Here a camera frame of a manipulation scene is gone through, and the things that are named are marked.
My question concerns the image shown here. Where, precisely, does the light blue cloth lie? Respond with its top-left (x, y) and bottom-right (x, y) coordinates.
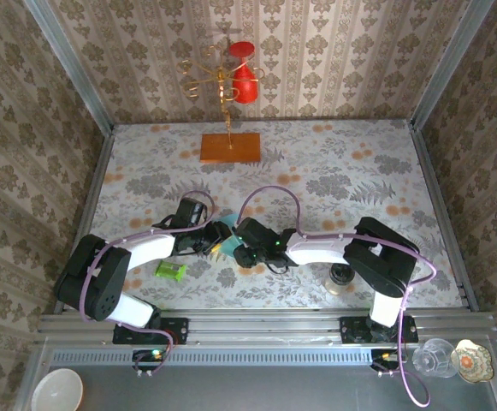
top-left (212, 212), bottom-right (244, 260)

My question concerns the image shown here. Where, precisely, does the green plastic pencil sharpener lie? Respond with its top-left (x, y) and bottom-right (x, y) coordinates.
top-left (154, 259), bottom-right (188, 282)

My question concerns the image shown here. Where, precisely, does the glass jar with black lid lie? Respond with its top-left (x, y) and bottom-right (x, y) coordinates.
top-left (325, 261), bottom-right (355, 297)

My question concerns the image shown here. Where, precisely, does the small black controller board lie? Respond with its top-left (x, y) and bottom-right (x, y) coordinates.
top-left (132, 348), bottom-right (168, 372)
top-left (370, 348), bottom-right (405, 372)

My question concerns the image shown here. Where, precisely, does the floral patterned table cover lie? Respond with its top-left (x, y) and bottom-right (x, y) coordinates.
top-left (70, 119), bottom-right (465, 310)

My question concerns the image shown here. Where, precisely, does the red wine glass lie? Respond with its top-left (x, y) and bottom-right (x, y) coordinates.
top-left (228, 39), bottom-right (260, 105)

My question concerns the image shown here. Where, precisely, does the white bowl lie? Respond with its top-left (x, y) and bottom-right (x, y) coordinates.
top-left (31, 367), bottom-right (84, 411)

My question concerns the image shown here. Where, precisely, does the clear glass cup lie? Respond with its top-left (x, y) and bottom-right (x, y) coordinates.
top-left (411, 337), bottom-right (457, 379)

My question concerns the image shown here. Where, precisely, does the patterned scalloped small dish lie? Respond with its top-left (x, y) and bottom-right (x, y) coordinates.
top-left (450, 338), bottom-right (496, 384)

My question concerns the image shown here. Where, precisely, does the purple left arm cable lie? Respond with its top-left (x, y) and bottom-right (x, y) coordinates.
top-left (78, 189), bottom-right (216, 378)

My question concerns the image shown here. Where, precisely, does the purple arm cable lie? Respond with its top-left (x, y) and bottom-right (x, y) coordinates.
top-left (239, 186), bottom-right (438, 408)
top-left (78, 189), bottom-right (216, 378)

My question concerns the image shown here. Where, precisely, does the aluminium front rail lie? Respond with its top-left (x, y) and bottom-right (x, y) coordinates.
top-left (37, 307), bottom-right (497, 346)

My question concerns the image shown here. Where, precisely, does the gold wire rack, wooden base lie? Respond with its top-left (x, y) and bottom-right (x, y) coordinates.
top-left (175, 45), bottom-right (263, 164)

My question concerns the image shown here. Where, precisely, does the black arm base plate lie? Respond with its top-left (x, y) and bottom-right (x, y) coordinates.
top-left (339, 315), bottom-right (419, 344)
top-left (112, 318), bottom-right (190, 346)

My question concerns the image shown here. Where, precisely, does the grey slotted cable duct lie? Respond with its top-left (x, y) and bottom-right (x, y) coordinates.
top-left (49, 347), bottom-right (376, 366)

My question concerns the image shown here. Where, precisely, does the aluminium table side rail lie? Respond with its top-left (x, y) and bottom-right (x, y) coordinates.
top-left (410, 123), bottom-right (480, 312)
top-left (54, 126), bottom-right (116, 313)

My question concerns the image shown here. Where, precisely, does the aluminium frame post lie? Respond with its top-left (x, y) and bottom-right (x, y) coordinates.
top-left (409, 0), bottom-right (496, 129)
top-left (20, 0), bottom-right (115, 134)

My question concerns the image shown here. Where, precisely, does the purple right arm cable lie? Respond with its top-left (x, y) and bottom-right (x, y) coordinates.
top-left (239, 186), bottom-right (438, 408)

